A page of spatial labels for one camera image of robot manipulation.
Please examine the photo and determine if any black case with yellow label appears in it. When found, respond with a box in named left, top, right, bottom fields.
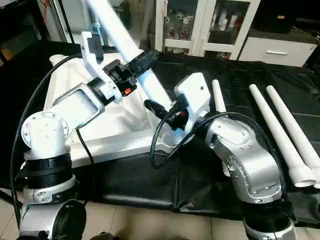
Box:
left=252, top=0, right=301, bottom=35

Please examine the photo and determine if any black table mat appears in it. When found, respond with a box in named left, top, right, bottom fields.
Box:
left=0, top=40, right=320, bottom=228

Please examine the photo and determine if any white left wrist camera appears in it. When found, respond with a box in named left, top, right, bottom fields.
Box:
left=80, top=31, right=108, bottom=83

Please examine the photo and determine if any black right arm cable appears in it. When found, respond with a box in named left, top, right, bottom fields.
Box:
left=150, top=97, right=281, bottom=171

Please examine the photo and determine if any white plastic table top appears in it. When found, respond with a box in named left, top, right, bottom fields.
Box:
left=42, top=54, right=178, bottom=168

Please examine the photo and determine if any white drawer unit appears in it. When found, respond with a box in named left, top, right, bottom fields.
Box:
left=239, top=36, right=320, bottom=68

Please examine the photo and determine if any white plastic table leg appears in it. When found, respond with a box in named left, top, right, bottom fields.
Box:
left=266, top=85, right=320, bottom=190
left=82, top=0, right=177, bottom=143
left=249, top=84, right=317, bottom=188
left=212, top=79, right=228, bottom=115

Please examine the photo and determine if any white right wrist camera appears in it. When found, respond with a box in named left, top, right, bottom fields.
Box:
left=174, top=72, right=212, bottom=133

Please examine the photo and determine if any white glass door cabinet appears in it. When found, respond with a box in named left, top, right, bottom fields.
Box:
left=155, top=0, right=261, bottom=60

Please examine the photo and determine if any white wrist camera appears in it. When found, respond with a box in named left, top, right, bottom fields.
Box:
left=174, top=72, right=212, bottom=133
left=80, top=31, right=108, bottom=83

